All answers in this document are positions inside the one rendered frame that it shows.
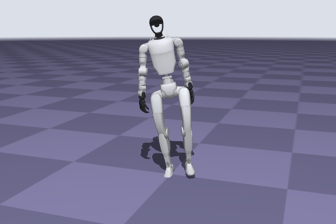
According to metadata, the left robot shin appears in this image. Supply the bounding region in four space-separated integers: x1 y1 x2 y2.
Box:
183 130 193 164

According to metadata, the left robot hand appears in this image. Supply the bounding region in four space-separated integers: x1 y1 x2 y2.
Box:
186 82 194 104

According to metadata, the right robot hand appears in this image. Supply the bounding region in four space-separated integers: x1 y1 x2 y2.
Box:
139 92 149 113

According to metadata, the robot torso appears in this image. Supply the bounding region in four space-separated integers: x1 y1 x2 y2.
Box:
148 35 178 99

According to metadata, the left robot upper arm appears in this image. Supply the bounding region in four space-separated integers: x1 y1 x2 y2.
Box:
172 37 189 68

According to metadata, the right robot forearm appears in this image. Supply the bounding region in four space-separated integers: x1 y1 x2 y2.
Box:
138 70 146 97

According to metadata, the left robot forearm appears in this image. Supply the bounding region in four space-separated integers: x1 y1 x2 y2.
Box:
181 65 193 87

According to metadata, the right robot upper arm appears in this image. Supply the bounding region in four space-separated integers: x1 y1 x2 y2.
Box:
139 42 149 76

